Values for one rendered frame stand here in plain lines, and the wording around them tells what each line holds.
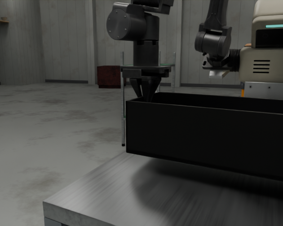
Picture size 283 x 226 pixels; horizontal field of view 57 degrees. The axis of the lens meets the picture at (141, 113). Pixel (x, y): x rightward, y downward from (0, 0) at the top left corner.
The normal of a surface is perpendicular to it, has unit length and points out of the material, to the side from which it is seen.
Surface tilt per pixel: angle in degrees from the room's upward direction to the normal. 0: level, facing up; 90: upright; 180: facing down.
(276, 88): 90
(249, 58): 98
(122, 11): 90
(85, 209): 0
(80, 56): 90
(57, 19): 90
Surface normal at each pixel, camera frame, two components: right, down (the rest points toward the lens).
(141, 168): 0.00, -0.98
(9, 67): -0.29, 0.20
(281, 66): -0.44, 0.33
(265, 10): -0.30, -0.59
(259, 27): -0.33, 0.80
